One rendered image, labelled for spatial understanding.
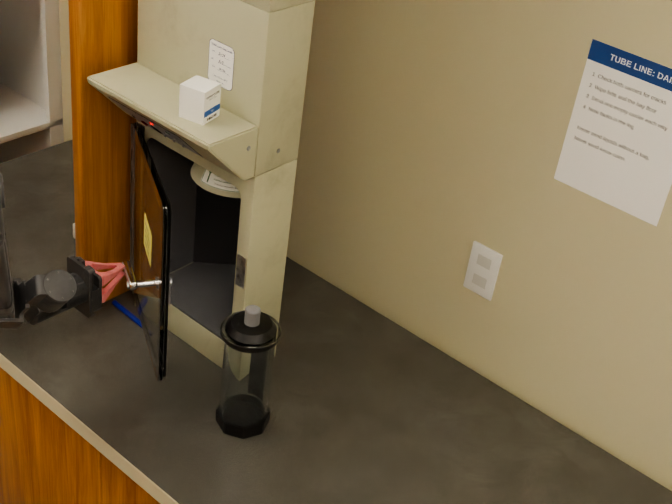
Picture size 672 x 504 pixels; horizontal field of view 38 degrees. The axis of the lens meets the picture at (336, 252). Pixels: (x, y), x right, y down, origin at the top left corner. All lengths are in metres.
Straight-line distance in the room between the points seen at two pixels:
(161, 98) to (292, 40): 0.26
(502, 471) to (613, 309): 0.37
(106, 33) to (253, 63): 0.35
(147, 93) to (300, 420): 0.68
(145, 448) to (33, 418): 0.37
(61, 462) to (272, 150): 0.82
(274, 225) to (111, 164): 0.38
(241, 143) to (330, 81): 0.52
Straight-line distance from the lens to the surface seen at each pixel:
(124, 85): 1.81
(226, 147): 1.65
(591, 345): 1.99
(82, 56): 1.89
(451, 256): 2.09
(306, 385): 2.02
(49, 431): 2.14
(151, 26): 1.85
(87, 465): 2.07
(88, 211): 2.05
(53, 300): 1.69
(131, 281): 1.81
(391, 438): 1.94
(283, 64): 1.68
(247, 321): 1.76
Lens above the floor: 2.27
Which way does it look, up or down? 33 degrees down
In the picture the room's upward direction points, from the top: 8 degrees clockwise
